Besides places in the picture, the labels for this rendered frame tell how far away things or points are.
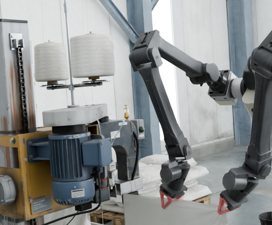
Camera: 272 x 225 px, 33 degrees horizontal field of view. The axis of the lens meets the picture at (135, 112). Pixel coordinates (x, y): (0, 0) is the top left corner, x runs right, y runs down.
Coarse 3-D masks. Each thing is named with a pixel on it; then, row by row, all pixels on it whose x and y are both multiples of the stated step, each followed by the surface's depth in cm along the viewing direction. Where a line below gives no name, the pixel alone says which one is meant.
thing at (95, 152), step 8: (88, 144) 158; (96, 144) 157; (104, 144) 160; (88, 152) 158; (96, 152) 158; (104, 152) 159; (88, 160) 159; (96, 160) 158; (104, 160) 159; (112, 160) 165; (96, 168) 162
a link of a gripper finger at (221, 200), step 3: (219, 201) 163; (222, 201) 163; (225, 201) 160; (219, 204) 164; (219, 207) 164; (219, 210) 165; (225, 210) 162; (228, 210) 161; (219, 213) 165; (222, 213) 164
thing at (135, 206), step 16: (128, 208) 195; (144, 208) 188; (160, 208) 181; (176, 208) 176; (192, 208) 172; (208, 208) 168; (224, 208) 164; (128, 224) 195; (144, 224) 189; (160, 224) 182; (176, 224) 177; (192, 224) 172; (208, 224) 169; (224, 224) 164
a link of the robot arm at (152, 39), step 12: (144, 36) 166; (156, 36) 164; (144, 48) 161; (168, 48) 171; (132, 60) 164; (144, 60) 161; (168, 60) 176; (180, 60) 177; (192, 60) 183; (192, 72) 185; (204, 72) 185; (216, 72) 190
